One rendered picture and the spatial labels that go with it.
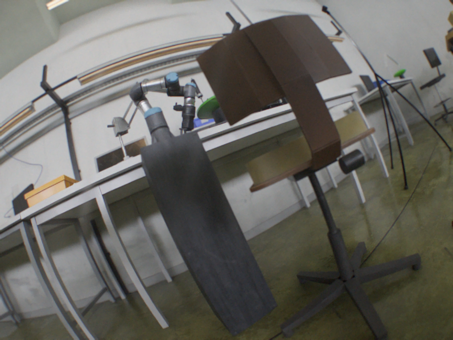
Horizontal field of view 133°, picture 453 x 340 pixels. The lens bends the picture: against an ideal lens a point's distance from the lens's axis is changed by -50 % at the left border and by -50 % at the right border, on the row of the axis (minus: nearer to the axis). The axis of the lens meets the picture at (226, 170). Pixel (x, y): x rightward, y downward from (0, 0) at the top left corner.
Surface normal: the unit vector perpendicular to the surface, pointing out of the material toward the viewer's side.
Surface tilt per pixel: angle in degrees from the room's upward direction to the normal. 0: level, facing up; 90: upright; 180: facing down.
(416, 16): 90
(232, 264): 90
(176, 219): 90
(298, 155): 90
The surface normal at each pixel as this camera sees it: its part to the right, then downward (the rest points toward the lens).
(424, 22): -0.88, 0.37
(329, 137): -0.11, 0.13
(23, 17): 0.41, 0.91
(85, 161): 0.23, -0.19
